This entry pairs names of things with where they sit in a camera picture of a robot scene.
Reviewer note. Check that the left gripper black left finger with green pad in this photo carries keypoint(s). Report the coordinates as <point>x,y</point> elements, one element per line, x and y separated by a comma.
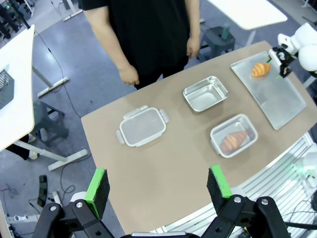
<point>95,196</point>

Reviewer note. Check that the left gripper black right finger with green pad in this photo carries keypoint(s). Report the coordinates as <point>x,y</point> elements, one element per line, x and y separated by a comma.
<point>220,196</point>

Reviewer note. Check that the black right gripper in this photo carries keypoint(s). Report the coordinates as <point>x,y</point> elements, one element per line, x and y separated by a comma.
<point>284,57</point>

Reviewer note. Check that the golden brown croissant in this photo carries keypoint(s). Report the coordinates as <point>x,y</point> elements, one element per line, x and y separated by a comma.
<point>232,142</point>
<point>260,70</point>

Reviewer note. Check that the clear plastic lid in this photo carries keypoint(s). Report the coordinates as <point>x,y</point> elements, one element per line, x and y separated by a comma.
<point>236,122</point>
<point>142,126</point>

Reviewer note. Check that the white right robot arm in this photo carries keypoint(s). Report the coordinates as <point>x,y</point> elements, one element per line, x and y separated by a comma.
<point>308,57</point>

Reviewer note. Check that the person's right forearm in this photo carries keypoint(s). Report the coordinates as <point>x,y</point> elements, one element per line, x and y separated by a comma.
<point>114,47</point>

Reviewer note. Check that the person's left forearm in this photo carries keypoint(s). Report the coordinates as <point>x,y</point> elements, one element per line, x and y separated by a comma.
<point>194,22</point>

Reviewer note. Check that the person's left hand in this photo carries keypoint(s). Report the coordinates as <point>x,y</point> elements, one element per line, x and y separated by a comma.
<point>193,48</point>

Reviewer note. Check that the person's right hand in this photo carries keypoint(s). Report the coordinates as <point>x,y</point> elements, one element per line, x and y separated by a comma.
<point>129,75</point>

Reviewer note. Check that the flat metal baking tray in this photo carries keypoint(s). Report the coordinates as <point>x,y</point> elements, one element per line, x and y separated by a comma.
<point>275,99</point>

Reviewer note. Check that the white desk leg with foot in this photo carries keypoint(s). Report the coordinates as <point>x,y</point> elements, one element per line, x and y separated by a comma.
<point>67,158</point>
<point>53,86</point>

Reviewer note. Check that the black device on floor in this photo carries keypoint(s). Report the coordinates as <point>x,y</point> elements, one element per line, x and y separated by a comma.
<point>42,188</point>

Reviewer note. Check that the white desk with leg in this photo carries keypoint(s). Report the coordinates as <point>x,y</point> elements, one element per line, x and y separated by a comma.
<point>247,12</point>

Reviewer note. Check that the grey green cylinder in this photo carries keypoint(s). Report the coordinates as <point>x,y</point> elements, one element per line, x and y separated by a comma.
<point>227,32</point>

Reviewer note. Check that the black step stool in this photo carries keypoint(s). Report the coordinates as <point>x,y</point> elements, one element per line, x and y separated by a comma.
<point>215,39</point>

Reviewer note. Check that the white power strip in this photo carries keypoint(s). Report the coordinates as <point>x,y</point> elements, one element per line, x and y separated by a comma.
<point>22,218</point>

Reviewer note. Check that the black plastic stool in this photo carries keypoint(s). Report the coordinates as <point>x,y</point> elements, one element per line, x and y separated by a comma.
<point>49,129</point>

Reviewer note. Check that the seated person's dark leg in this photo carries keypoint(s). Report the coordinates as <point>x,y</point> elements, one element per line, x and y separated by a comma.
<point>18,151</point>

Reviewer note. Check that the white device with green light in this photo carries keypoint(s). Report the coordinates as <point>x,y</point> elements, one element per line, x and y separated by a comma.
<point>310,161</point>

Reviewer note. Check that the white desk top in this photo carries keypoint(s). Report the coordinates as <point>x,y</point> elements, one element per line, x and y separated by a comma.
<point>15,124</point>

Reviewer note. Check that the person's black-clothed torso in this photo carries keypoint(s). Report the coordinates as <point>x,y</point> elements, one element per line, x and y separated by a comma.
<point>148,29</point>

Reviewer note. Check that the black mesh box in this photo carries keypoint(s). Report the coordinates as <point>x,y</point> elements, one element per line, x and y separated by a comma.
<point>5,94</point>

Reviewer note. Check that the dark equipment rack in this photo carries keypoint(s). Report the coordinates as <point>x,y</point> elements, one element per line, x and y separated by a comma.
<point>7,15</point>

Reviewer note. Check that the aluminium extrusion frame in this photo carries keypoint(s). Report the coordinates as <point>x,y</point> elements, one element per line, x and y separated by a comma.
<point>270,188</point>

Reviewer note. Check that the white desk frame leg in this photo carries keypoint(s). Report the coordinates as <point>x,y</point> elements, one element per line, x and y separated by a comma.
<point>73,16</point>

